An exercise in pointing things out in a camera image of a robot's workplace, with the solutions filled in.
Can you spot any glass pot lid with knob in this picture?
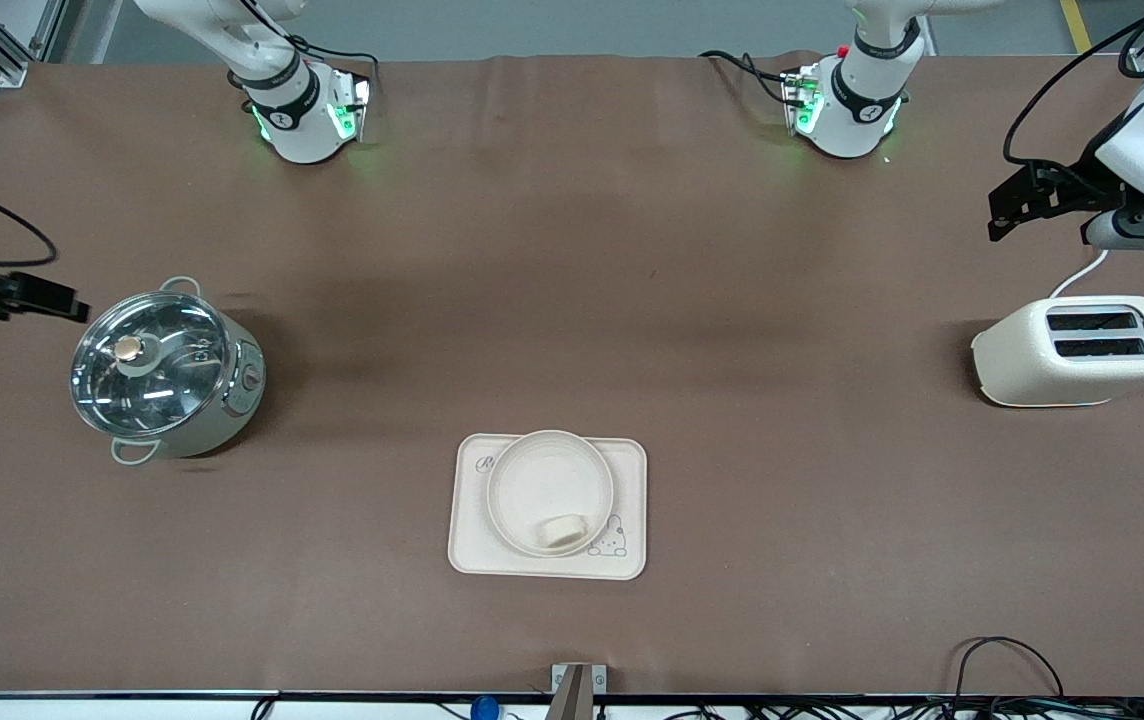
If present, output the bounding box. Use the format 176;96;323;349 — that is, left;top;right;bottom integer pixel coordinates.
69;291;234;437

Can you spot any black left arm base cable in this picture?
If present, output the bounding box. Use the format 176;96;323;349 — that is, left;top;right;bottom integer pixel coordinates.
698;48;805;107

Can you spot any brown table cover mat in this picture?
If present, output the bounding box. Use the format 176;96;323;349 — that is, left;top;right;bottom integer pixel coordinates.
0;52;1144;697

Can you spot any black floor cable bundle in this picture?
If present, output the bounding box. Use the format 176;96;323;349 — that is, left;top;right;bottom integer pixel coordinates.
732;696;1144;720

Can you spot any cream two-slot toaster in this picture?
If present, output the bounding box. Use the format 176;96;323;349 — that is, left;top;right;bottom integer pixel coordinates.
970;294;1144;409

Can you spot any black right arm base cable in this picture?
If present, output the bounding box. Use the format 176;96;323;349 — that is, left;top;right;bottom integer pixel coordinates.
232;0;380;106

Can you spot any cream rectangular tray, rabbit print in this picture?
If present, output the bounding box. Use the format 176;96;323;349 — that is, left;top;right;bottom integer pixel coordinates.
447;432;650;582

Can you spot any round cream plate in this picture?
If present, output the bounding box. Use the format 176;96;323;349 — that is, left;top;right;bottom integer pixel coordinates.
486;429;617;558

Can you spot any black looped floor cable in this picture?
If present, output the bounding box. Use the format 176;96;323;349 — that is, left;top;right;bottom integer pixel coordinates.
950;635;1069;720

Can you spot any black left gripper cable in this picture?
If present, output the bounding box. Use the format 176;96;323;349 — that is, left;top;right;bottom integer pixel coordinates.
1002;0;1144;167

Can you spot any grey metal camera bracket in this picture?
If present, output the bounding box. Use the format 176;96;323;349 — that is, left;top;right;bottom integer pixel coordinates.
544;663;608;720

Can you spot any black arm base cable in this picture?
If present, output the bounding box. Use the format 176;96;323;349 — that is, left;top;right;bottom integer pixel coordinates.
698;48;805;107
232;0;380;106

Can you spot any white toaster power cable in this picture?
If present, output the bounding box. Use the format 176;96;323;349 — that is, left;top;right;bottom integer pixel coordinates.
1049;248;1112;300

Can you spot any pale green electric cooking pot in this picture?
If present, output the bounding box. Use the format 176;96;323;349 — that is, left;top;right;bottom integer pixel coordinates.
110;276;269;467

